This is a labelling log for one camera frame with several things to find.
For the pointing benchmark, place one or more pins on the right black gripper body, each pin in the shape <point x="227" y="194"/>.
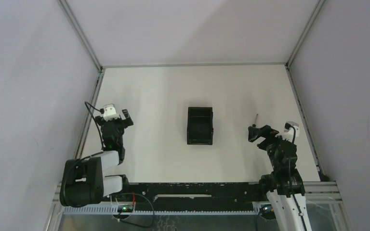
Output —
<point x="270" y="145"/>

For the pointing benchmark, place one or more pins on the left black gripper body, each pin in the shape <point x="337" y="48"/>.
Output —
<point x="113" y="122"/>

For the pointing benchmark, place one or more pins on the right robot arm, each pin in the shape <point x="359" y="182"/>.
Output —
<point x="284" y="186"/>

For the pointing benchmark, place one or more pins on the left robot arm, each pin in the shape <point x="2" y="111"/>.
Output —
<point x="84" y="180"/>

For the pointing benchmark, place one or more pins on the black plastic bin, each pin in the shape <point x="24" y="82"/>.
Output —
<point x="199" y="126"/>

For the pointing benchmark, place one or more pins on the green lit circuit board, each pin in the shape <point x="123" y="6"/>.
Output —
<point x="125" y="209"/>

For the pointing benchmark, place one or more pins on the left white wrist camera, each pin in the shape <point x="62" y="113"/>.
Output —
<point x="110" y="112"/>

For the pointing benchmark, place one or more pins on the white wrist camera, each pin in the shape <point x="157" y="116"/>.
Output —
<point x="110" y="112"/>
<point x="291" y="131"/>

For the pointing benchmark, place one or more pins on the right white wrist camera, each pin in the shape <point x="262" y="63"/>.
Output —
<point x="291" y="131"/>

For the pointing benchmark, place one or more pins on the black mounting rail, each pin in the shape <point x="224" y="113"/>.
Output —
<point x="210" y="196"/>

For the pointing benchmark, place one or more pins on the white toothed cable duct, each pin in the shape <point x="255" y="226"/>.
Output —
<point x="107" y="209"/>

